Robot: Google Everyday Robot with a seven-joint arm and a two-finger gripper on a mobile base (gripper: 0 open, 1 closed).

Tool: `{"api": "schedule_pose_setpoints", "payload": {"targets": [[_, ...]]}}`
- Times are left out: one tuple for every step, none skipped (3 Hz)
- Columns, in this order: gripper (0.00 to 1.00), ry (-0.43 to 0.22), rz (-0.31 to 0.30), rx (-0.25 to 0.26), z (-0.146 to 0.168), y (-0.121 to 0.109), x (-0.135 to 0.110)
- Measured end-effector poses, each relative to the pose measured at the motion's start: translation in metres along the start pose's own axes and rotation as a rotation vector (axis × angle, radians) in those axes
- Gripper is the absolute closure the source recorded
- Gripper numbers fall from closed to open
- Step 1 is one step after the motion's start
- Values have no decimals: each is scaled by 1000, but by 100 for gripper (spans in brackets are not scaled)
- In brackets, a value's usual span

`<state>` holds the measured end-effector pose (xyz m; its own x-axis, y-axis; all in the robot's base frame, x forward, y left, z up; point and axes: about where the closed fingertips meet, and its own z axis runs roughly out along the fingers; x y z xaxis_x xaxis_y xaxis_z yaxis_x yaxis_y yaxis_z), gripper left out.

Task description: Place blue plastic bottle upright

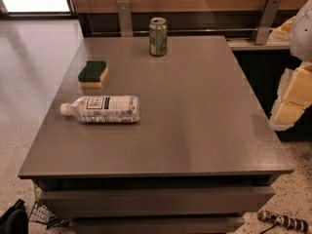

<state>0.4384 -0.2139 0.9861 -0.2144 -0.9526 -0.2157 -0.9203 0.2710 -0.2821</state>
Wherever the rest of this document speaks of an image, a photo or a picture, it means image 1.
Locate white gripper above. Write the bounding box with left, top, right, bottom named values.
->
left=269, top=61, right=312, bottom=131

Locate clear plastic water bottle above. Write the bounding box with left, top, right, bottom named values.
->
left=60, top=96, right=140, bottom=124

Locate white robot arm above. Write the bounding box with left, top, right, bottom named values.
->
left=269, top=0, right=312, bottom=131

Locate black and white striped tool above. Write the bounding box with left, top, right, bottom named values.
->
left=257, top=210, right=312, bottom=234

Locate green soda can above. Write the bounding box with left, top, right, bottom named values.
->
left=149, top=18, right=167, bottom=57

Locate grey table with drawers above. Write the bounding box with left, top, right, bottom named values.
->
left=19, top=36, right=293, bottom=234

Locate green and yellow sponge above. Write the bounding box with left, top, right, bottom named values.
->
left=78, top=60, right=108, bottom=89

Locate black bag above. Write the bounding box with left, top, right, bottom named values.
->
left=0, top=199, right=28, bottom=234

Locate right metal wall bracket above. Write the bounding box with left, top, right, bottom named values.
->
left=252, top=0, right=282, bottom=44

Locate wooden wall shelf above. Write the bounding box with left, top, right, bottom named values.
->
left=226, top=39, right=290, bottom=51

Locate black wire basket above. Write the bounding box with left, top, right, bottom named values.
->
left=29, top=202, right=70, bottom=229

